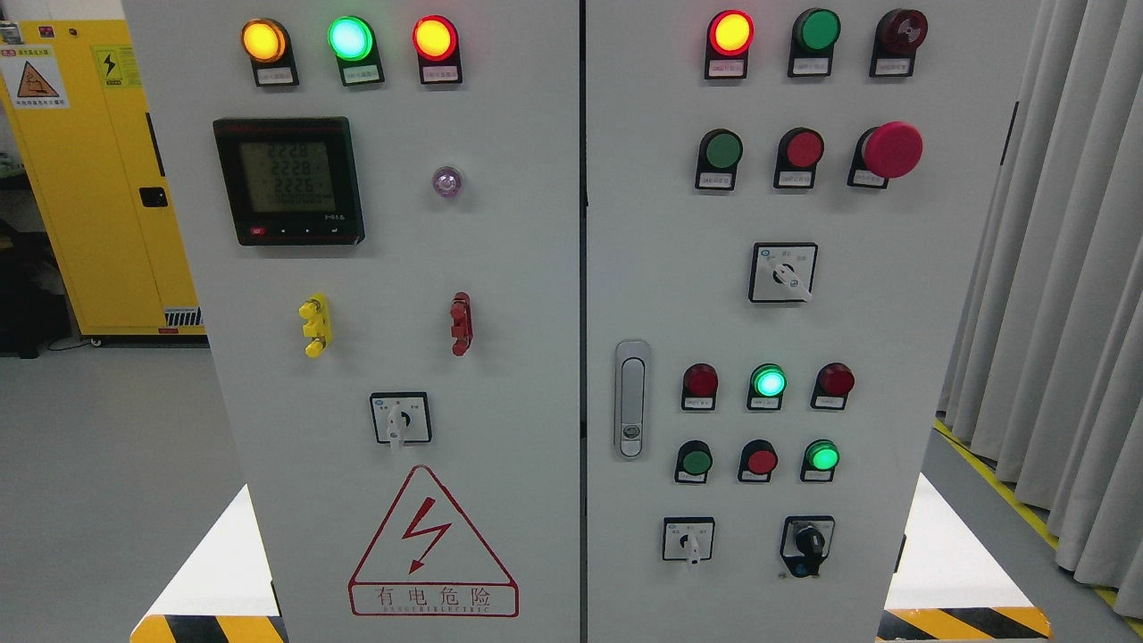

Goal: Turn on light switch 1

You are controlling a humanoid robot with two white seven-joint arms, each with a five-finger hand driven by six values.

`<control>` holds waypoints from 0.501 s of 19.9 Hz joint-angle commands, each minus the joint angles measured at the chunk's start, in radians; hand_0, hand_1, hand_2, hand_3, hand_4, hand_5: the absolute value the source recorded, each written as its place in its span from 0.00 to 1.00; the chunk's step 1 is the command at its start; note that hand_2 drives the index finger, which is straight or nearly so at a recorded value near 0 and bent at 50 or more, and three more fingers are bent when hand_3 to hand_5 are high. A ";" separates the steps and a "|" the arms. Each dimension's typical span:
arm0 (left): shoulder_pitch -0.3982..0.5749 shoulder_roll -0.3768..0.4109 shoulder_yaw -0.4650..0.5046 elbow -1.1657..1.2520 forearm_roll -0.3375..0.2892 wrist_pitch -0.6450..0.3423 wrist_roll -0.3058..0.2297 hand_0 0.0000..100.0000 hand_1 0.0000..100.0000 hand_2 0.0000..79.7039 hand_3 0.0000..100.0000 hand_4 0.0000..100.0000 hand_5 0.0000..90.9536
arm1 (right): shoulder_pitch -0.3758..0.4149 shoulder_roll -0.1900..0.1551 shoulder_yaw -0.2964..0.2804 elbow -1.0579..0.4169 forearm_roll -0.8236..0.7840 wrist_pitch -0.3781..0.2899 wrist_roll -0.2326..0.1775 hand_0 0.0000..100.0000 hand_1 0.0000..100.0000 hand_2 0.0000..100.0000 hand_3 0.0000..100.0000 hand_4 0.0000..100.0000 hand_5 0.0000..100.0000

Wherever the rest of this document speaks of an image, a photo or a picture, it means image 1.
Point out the door rotary selector switch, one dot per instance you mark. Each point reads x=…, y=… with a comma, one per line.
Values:
x=401, y=418

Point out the small clear indicator light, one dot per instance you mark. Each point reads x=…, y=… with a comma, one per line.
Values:
x=447, y=182

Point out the red terminal block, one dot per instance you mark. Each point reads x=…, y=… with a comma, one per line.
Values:
x=462, y=323

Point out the dark red lamp lower left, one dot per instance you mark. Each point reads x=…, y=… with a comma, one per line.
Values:
x=699, y=388

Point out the dark red lamp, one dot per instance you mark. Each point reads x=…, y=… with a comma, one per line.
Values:
x=831, y=387
x=699, y=388

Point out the green lit lamp lower middle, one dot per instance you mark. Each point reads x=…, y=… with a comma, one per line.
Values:
x=766, y=388

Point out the left grey cabinet door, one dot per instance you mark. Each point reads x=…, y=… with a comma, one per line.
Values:
x=506, y=415

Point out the grey cabinet door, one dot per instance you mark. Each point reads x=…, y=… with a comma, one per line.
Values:
x=506, y=415
x=669, y=264

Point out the green push button upper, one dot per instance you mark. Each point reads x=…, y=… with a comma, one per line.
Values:
x=718, y=155

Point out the red push button lower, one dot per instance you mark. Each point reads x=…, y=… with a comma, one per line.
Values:
x=758, y=460

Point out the red push button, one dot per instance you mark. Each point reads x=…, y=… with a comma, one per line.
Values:
x=758, y=460
x=798, y=153

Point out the right grey cabinet door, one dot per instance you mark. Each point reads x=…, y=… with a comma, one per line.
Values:
x=669, y=264

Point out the yellow terminal block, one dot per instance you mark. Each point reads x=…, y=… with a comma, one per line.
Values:
x=315, y=312

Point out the dark red lamp lower right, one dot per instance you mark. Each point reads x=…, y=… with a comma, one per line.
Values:
x=831, y=387

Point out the red electrical danger warning sticker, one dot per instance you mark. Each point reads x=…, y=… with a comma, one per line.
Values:
x=427, y=559

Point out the green lit push button lower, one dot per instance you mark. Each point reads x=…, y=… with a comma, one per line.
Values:
x=820, y=462

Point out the red push button upper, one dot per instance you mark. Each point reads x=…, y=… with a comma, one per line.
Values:
x=798, y=153

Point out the black digital power meter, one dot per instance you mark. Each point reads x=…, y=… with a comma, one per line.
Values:
x=291, y=181

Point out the red ringed lit indicator lamp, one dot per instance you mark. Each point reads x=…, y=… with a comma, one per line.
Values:
x=437, y=46

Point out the red lit lamp right door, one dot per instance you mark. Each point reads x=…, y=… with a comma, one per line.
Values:
x=728, y=39

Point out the green lit indicator lamp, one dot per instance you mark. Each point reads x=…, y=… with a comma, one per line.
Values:
x=354, y=45

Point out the red emergency stop mushroom button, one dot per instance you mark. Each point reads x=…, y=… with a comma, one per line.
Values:
x=886, y=152

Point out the dark green indicator lamp top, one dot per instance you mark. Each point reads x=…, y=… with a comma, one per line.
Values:
x=811, y=46

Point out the yellow indicator lamp top left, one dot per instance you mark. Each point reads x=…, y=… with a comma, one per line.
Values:
x=268, y=46

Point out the dark red buzzer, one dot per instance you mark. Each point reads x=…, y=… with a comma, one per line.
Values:
x=896, y=41

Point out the left white base with stripes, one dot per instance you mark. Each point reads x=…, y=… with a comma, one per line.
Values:
x=223, y=592

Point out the white base with stripes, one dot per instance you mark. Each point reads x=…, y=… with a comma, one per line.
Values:
x=948, y=587
x=223, y=592

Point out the right white base with stripes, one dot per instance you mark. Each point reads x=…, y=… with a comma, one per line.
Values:
x=948, y=587

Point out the grey curtain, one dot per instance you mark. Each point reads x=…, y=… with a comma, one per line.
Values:
x=1046, y=375

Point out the yellow safety storage cabinet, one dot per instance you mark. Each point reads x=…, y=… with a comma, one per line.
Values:
x=79, y=112

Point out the silver door latch handle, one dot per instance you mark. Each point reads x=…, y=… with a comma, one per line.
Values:
x=632, y=359

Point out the upper right rotary selector switch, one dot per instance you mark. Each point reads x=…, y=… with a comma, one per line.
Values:
x=782, y=273

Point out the lower white rotary selector switch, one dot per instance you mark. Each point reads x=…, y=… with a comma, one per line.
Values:
x=688, y=539

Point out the black key selector switch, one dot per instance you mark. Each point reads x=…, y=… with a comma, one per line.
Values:
x=806, y=543

